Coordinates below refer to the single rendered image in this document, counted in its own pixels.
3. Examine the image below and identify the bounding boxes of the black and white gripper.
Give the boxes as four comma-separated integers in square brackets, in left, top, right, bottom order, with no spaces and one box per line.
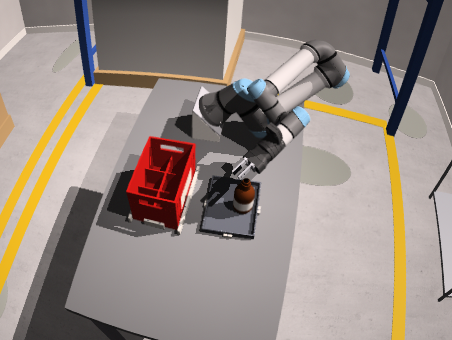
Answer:
[232,121,293,180]

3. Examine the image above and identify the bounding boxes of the red plastic crate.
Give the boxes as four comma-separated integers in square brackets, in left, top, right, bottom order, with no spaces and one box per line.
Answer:
[126,136,195,230]

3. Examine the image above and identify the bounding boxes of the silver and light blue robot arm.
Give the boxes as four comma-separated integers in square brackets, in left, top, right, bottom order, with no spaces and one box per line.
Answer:
[199,40,350,139]

